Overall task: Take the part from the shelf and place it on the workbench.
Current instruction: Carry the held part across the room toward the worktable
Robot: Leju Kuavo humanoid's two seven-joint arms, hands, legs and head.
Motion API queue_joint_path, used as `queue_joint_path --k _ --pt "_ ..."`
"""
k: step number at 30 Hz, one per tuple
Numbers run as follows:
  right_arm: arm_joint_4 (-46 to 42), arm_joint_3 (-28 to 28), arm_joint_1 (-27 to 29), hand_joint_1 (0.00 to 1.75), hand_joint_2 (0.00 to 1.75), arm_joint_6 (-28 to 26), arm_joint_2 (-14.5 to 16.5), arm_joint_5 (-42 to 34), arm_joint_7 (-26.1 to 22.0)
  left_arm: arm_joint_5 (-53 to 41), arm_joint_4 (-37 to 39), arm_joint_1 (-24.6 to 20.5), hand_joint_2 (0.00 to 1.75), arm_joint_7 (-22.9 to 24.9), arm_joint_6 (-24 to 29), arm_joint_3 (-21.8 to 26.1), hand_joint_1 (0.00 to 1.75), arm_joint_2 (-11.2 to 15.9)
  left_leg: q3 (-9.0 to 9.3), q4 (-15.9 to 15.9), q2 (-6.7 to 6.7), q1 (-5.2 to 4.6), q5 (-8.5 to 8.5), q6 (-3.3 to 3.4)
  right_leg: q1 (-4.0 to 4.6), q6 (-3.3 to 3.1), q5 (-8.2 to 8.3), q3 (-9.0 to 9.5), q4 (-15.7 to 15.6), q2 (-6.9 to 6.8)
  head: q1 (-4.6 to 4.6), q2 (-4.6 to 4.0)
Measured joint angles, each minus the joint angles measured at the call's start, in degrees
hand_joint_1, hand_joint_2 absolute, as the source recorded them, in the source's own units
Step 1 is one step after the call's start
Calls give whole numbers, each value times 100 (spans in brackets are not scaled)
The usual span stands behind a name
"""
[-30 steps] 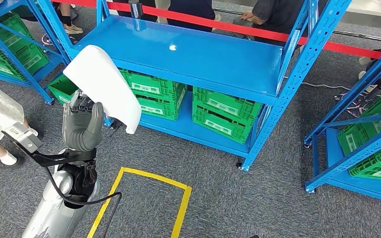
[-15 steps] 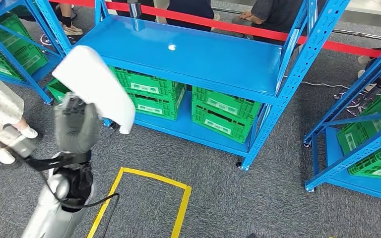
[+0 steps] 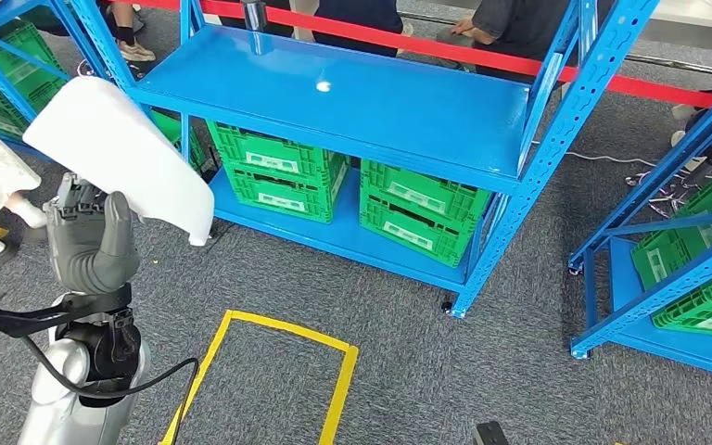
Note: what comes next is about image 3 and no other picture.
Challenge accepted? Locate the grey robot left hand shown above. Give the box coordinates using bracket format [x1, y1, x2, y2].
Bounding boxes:
[44, 172, 144, 275]

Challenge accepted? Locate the white curved plastic part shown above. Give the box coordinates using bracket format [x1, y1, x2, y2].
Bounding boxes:
[22, 75, 216, 248]

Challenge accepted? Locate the blue metal shelf rack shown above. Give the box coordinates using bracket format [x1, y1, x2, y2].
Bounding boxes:
[0, 0, 115, 162]
[67, 0, 661, 321]
[567, 67, 712, 385]

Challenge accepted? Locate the red barrier tape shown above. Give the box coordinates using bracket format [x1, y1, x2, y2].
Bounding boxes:
[116, 0, 712, 118]

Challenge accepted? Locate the chrome base office chair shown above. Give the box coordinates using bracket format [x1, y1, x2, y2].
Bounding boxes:
[625, 162, 712, 219]

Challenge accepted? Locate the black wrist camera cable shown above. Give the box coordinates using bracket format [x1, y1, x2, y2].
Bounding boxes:
[20, 334, 200, 445]

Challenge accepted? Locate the black barrier post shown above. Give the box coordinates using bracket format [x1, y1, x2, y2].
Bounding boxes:
[240, 0, 270, 33]

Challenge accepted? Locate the white floor cable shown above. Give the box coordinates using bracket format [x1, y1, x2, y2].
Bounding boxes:
[530, 139, 658, 168]

